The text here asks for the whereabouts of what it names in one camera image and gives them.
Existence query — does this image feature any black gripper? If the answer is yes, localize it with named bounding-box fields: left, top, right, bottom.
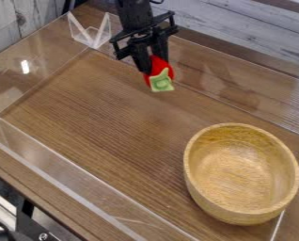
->
left=110, top=11, right=179, bottom=74

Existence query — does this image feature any red felt strawberry toy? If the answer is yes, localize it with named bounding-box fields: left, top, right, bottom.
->
left=143, top=56, right=175, bottom=92

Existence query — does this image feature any wooden bowl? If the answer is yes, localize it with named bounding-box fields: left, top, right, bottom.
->
left=183, top=122, right=299, bottom=226

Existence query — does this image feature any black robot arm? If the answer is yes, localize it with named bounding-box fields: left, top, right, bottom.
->
left=110, top=0, right=179, bottom=74

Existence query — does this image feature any clear acrylic front wall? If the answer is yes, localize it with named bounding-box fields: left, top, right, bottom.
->
left=0, top=119, right=199, bottom=241

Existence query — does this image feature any black table leg bracket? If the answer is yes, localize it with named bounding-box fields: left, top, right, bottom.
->
left=15, top=200, right=62, bottom=241

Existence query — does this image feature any clear acrylic corner bracket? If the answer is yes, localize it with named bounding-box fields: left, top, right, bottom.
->
left=67, top=12, right=113, bottom=50

